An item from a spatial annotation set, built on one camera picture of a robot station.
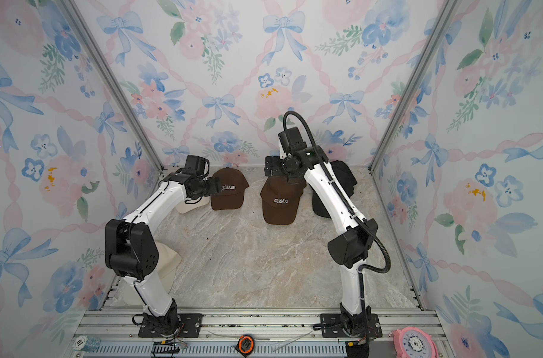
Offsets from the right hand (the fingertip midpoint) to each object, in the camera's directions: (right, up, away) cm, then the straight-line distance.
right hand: (277, 168), depth 82 cm
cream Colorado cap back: (-30, -13, -5) cm, 33 cm away
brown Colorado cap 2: (+2, -13, +15) cm, 20 cm away
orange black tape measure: (-10, -56, -14) cm, 58 cm away
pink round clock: (+42, -55, -14) cm, 71 cm away
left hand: (-26, -7, +10) cm, 29 cm away
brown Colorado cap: (-21, -5, +24) cm, 32 cm away
